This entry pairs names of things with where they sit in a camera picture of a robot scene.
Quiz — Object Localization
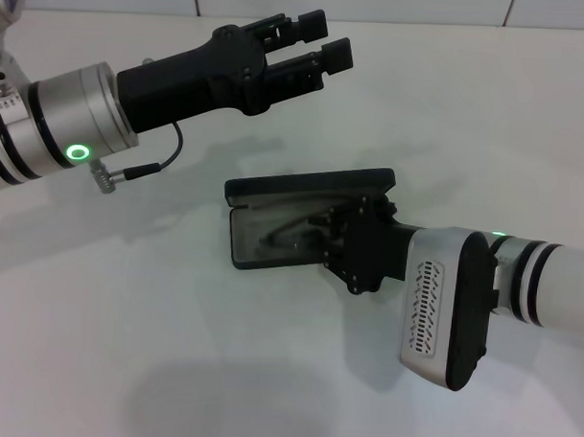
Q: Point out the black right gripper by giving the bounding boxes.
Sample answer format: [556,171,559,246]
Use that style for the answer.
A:
[292,192,422,300]

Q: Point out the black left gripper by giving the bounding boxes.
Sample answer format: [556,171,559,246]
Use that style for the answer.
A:
[112,2,357,142]

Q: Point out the black frame glasses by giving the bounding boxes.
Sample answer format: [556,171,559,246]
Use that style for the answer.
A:
[255,210,333,253]

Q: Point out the black glasses case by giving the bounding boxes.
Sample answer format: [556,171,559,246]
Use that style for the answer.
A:
[222,162,397,276]

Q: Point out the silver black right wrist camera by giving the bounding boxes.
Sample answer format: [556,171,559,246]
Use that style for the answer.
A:
[396,224,502,395]

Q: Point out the left gripper cable with plug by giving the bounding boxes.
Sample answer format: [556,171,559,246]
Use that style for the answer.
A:
[87,119,184,197]

